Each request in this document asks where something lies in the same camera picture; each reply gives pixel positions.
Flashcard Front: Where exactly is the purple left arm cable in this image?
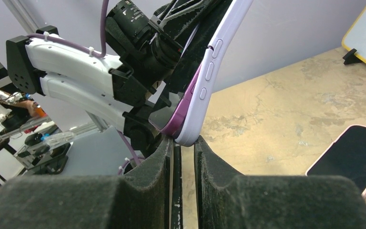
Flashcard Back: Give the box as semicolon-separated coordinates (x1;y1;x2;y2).
25;0;111;60

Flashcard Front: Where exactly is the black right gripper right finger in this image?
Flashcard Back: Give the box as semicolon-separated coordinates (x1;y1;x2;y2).
194;137;366;229

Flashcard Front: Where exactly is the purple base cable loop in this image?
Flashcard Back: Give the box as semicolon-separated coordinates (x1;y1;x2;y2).
116;129;146;176

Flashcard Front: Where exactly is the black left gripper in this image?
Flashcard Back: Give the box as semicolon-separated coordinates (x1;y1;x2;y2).
153;0;227;44

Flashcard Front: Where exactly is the purple phone black screen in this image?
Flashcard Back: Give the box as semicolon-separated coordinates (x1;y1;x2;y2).
148;31;215;138

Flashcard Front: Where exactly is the phone in pink case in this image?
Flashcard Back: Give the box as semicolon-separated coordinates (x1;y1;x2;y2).
305;125;366;198

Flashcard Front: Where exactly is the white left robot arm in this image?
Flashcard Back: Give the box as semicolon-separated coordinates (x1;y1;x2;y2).
6;0;234;157

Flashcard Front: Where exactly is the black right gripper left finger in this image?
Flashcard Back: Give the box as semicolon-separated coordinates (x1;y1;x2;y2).
0;137;174;229

